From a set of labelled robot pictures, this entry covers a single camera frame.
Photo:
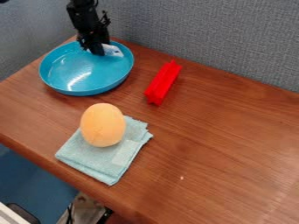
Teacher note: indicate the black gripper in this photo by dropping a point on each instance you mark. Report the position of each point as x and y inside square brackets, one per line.
[91, 26]

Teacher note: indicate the white toothpaste tube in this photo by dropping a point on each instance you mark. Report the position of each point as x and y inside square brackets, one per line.
[112, 51]

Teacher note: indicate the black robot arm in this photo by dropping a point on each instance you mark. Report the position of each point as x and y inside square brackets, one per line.
[82, 3]

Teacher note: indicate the blue plate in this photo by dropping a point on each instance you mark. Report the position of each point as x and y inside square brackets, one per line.
[75, 72]

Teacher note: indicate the red plastic block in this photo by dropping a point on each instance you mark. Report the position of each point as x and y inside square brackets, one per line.
[162, 82]

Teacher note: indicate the orange egg-shaped ball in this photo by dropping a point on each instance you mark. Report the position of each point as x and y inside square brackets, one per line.
[103, 125]

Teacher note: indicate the light blue folded cloth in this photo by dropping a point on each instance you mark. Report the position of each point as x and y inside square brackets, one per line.
[106, 163]

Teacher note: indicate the metal table leg bracket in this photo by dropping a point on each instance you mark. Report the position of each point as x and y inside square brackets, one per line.
[84, 211]

